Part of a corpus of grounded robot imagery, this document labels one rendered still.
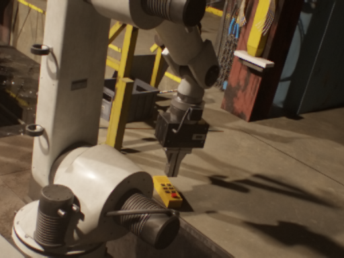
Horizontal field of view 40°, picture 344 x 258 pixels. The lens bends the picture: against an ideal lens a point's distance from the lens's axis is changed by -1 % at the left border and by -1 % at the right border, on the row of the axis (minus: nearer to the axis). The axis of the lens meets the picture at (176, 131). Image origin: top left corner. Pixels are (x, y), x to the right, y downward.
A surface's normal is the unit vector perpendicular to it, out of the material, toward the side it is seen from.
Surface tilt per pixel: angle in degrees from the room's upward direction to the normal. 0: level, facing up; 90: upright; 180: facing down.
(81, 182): 57
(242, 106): 90
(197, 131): 90
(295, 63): 90
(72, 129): 90
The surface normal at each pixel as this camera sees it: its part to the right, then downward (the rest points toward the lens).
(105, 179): -0.16, -0.55
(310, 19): -0.68, 0.14
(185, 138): 0.37, 0.44
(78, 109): 0.76, 0.40
